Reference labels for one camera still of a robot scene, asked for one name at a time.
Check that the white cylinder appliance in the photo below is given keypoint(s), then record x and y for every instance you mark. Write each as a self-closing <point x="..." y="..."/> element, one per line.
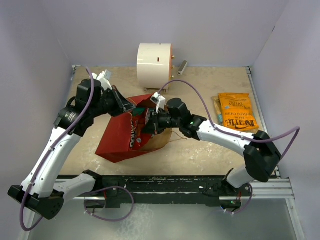
<point x="154" y="65"/>

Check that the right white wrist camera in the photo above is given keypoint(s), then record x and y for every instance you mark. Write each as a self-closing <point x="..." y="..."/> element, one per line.
<point x="159" y="101"/>

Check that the orange kettle chips bag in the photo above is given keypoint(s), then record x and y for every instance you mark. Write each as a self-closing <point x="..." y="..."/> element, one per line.
<point x="237" y="112"/>

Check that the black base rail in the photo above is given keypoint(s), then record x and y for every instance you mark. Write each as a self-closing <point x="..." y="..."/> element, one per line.
<point x="208" y="190"/>

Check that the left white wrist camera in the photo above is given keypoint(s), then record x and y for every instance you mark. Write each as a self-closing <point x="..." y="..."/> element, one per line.
<point x="104" y="79"/>

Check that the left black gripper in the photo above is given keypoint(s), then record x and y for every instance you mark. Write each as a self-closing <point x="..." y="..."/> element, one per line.
<point x="122" y="104"/>

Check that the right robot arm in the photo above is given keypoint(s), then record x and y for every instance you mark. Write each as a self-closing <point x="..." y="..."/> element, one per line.
<point x="260" y="154"/>

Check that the small grey white device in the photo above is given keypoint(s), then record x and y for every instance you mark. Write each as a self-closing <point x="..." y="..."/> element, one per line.
<point x="182" y="68"/>

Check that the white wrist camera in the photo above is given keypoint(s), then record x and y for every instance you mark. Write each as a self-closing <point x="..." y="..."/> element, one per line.
<point x="159" y="101"/>
<point x="104" y="79"/>

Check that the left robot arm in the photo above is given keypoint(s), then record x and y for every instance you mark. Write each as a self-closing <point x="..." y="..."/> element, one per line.
<point x="39" y="192"/>

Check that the red doritos bag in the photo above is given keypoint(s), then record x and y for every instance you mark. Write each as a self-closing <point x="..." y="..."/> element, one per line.
<point x="139" y="119"/>

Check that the red paper bag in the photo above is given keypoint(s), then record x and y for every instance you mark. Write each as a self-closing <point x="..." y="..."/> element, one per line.
<point x="114" y="144"/>

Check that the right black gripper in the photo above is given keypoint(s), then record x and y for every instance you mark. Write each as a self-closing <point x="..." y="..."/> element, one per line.
<point x="153" y="126"/>

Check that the tan snack bag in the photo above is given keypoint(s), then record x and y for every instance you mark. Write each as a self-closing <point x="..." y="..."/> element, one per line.
<point x="218" y="109"/>

